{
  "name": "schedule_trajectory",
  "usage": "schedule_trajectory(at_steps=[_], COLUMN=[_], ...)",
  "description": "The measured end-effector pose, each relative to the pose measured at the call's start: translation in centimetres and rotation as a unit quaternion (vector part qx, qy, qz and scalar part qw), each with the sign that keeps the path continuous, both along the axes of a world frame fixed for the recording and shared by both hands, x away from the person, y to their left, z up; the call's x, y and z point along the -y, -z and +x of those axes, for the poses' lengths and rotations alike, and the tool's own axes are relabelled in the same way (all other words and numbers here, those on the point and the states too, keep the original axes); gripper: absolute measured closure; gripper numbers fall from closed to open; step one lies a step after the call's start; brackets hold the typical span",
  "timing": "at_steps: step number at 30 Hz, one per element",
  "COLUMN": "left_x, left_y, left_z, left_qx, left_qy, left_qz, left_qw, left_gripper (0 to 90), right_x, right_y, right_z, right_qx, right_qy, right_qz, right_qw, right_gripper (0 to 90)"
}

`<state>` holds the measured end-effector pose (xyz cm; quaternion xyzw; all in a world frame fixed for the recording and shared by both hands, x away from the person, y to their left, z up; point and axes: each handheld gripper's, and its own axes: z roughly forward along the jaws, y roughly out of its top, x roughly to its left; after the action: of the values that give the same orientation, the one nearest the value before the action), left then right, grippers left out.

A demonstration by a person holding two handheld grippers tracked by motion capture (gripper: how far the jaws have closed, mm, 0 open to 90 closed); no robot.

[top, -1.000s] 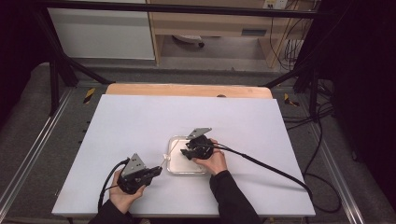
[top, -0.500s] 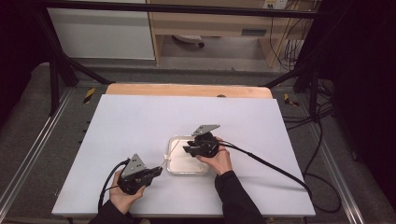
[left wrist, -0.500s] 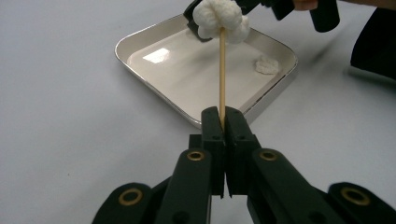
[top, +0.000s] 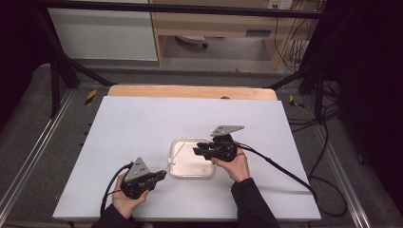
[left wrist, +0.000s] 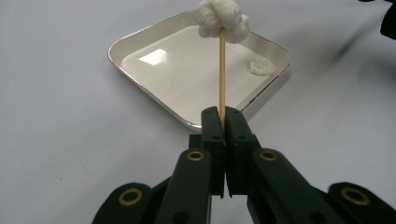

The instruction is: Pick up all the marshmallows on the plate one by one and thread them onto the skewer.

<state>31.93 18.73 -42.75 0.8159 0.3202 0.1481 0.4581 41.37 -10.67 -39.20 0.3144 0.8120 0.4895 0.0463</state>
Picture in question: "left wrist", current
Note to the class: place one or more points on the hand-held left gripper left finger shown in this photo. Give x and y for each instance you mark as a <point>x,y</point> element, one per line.
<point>193,186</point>

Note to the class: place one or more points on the thin wooden skewer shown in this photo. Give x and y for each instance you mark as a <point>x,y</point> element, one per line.
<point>222,77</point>

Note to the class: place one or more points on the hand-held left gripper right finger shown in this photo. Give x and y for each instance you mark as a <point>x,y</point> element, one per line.
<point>267,186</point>

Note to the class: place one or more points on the square white metal-rimmed tray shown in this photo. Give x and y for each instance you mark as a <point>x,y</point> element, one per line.
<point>186,87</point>

